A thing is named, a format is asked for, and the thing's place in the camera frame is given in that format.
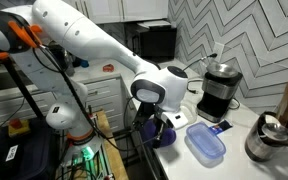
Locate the black coffee maker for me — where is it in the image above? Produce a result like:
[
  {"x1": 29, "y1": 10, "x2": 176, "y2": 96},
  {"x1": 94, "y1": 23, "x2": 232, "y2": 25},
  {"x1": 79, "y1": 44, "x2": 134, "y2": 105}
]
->
[{"x1": 197, "y1": 63, "x2": 243, "y2": 123}]

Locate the purple round container lid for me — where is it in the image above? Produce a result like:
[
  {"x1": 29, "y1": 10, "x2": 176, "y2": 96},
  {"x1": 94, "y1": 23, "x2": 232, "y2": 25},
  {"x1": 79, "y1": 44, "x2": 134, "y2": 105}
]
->
[{"x1": 140, "y1": 119, "x2": 177, "y2": 149}]

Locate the white wall outlet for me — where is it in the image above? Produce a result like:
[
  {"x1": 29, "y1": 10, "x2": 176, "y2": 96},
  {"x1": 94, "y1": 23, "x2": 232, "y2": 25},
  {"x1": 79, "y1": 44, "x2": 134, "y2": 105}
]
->
[{"x1": 213, "y1": 42, "x2": 224, "y2": 62}]

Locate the blue rectangular container lid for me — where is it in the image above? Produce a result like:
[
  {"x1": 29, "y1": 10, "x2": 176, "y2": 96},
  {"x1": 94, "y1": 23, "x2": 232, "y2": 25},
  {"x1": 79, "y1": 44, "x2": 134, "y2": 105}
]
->
[{"x1": 186, "y1": 122, "x2": 226, "y2": 158}]

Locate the steel utensil holder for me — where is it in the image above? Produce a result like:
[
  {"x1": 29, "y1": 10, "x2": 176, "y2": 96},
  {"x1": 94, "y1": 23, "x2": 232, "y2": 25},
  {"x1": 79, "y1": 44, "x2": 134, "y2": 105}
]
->
[{"x1": 244, "y1": 111, "x2": 288, "y2": 162}]

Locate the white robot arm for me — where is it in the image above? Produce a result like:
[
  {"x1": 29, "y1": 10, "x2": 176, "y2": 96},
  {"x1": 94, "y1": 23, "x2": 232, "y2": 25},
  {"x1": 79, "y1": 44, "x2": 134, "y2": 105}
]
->
[{"x1": 0, "y1": 0, "x2": 188, "y2": 157}]

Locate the black case with label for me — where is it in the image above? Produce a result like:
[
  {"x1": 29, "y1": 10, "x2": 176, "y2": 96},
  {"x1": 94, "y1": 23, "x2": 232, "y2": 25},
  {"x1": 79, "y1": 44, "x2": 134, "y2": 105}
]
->
[{"x1": 0, "y1": 118, "x2": 59, "y2": 180}]

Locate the wooden butcher block cart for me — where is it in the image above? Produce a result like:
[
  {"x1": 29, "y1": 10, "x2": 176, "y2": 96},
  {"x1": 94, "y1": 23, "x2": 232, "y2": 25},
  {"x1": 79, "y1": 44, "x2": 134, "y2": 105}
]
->
[{"x1": 97, "y1": 110, "x2": 129, "y2": 180}]

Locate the blue packet on counter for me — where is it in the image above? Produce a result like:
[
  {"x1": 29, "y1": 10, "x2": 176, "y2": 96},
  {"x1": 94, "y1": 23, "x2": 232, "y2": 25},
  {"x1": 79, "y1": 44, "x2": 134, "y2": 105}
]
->
[{"x1": 209, "y1": 119, "x2": 233, "y2": 135}]

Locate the clear round plastic container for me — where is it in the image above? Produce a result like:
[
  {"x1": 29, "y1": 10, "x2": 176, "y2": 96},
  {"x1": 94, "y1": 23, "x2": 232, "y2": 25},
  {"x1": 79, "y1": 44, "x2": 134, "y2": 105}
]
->
[{"x1": 180, "y1": 102, "x2": 197, "y2": 124}]

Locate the red round object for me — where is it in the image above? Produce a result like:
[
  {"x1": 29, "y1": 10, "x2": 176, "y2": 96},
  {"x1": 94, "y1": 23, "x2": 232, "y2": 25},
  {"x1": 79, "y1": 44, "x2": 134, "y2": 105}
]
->
[{"x1": 102, "y1": 64, "x2": 114, "y2": 72}]

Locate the black power cable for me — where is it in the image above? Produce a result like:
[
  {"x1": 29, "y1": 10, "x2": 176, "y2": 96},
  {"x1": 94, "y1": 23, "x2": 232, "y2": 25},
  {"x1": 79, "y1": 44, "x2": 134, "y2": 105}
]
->
[{"x1": 182, "y1": 52, "x2": 218, "y2": 94}]

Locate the metal ladle in holder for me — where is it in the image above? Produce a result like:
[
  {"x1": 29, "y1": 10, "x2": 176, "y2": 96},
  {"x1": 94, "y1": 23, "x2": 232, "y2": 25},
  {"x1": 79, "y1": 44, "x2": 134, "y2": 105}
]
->
[{"x1": 261, "y1": 115, "x2": 288, "y2": 141}]

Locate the clear rectangular plastic container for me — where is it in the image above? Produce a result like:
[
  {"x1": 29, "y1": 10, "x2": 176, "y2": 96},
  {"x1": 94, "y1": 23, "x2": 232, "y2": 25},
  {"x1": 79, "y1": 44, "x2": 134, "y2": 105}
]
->
[{"x1": 184, "y1": 137, "x2": 224, "y2": 168}]

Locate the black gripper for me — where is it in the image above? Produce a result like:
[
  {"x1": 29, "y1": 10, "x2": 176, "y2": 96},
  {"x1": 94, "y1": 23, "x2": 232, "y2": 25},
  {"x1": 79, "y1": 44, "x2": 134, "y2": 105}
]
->
[{"x1": 132, "y1": 101, "x2": 189, "y2": 150}]

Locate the black microwave oven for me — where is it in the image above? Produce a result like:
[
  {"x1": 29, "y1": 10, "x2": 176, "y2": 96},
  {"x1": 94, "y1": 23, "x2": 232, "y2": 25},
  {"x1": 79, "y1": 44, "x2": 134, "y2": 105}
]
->
[{"x1": 127, "y1": 23, "x2": 177, "y2": 63}]

